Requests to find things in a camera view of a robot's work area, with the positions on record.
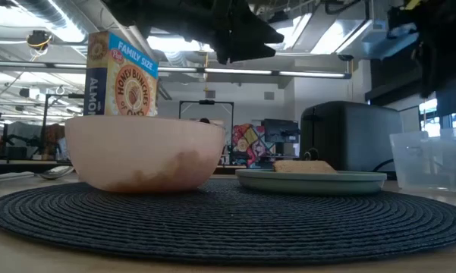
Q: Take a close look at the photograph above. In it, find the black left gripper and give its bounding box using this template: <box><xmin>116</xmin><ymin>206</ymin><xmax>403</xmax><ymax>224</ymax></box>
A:
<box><xmin>147</xmin><ymin>0</ymin><xmax>285</xmax><ymax>64</ymax></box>

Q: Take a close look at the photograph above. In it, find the round dark woven placemat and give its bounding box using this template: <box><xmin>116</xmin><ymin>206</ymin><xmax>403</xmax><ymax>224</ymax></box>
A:
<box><xmin>0</xmin><ymin>177</ymin><xmax>456</xmax><ymax>266</ymax></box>

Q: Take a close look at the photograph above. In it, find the black toaster power cable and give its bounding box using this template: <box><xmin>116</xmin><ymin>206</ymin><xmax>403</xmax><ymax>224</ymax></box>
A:
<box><xmin>371</xmin><ymin>158</ymin><xmax>398</xmax><ymax>174</ymax></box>

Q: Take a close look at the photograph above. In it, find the hanging yellow cable reel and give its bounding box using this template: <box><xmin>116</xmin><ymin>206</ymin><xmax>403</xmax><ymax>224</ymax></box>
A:
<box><xmin>25</xmin><ymin>29</ymin><xmax>53</xmax><ymax>52</ymax></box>

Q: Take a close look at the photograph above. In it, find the clear plastic container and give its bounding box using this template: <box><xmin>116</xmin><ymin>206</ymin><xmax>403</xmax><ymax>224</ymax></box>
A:
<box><xmin>388</xmin><ymin>127</ymin><xmax>456</xmax><ymax>194</ymax></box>

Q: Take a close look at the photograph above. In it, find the black and silver toaster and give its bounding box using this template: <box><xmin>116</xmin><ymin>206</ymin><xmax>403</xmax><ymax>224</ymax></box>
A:
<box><xmin>299</xmin><ymin>100</ymin><xmax>403</xmax><ymax>179</ymax></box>

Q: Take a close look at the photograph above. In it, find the black background gantry frame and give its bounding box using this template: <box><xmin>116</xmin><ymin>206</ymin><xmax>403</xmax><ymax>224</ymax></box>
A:
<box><xmin>178</xmin><ymin>99</ymin><xmax>235</xmax><ymax>122</ymax></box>

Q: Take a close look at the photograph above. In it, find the slice of brown toast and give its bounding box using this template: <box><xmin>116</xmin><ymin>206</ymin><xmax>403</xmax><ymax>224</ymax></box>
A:
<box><xmin>272</xmin><ymin>159</ymin><xmax>338</xmax><ymax>174</ymax></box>

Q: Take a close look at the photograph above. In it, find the Honey Bunches cereal box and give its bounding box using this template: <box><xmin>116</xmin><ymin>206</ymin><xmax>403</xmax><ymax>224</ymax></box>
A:
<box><xmin>83</xmin><ymin>30</ymin><xmax>159</xmax><ymax>117</ymax></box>

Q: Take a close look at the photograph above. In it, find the dark computer monitor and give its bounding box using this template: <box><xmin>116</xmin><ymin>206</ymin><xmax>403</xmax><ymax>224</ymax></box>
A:
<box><xmin>263</xmin><ymin>118</ymin><xmax>300</xmax><ymax>144</ymax></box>

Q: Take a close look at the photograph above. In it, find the pink bowl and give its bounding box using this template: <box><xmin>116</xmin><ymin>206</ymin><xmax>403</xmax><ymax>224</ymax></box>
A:
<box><xmin>64</xmin><ymin>115</ymin><xmax>226</xmax><ymax>193</ymax></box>

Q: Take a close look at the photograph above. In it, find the black aluminium table frame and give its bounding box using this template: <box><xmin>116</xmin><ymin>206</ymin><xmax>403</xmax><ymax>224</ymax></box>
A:
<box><xmin>0</xmin><ymin>158</ymin><xmax>251</xmax><ymax>176</ymax></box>

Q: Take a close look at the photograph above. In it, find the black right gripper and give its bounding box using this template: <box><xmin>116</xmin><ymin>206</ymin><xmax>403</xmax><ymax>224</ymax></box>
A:
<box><xmin>387</xmin><ymin>0</ymin><xmax>456</xmax><ymax>99</ymax></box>

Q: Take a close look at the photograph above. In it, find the silver metal spoon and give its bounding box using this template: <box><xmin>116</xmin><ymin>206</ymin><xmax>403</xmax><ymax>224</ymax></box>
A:
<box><xmin>0</xmin><ymin>165</ymin><xmax>75</xmax><ymax>184</ymax></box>

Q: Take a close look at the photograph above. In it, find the long ceiling light bar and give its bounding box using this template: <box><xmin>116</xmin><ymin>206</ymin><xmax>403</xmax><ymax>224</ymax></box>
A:
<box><xmin>0</xmin><ymin>60</ymin><xmax>352</xmax><ymax>80</ymax></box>

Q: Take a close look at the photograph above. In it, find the colourful wall painting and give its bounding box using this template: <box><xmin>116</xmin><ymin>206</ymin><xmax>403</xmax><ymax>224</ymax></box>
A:
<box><xmin>232</xmin><ymin>124</ymin><xmax>269</xmax><ymax>168</ymax></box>

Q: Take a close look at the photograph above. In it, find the pale green plate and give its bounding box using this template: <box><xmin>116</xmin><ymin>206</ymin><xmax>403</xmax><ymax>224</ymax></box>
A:
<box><xmin>234</xmin><ymin>168</ymin><xmax>388</xmax><ymax>196</ymax></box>

